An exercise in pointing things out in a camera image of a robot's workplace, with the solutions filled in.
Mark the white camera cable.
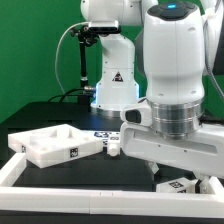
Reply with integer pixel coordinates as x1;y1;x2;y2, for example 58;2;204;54
54;21;90;96

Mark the white square tabletop part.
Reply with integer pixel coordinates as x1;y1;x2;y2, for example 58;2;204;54
8;124;103;168

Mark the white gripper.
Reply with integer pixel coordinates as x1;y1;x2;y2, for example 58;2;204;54
121;123;224;194

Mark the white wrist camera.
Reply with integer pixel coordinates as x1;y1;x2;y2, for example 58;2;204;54
120;103;152;126

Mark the white U-shaped obstacle fence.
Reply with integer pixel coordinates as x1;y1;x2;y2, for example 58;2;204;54
0;153;224;218

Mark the black camera on stand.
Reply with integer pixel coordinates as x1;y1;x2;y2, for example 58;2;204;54
70;20;121;105

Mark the paper sheet with AprilTags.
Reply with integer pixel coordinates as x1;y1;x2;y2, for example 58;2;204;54
86;130;120;147

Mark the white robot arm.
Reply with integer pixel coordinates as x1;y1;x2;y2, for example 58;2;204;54
120;0;224;193

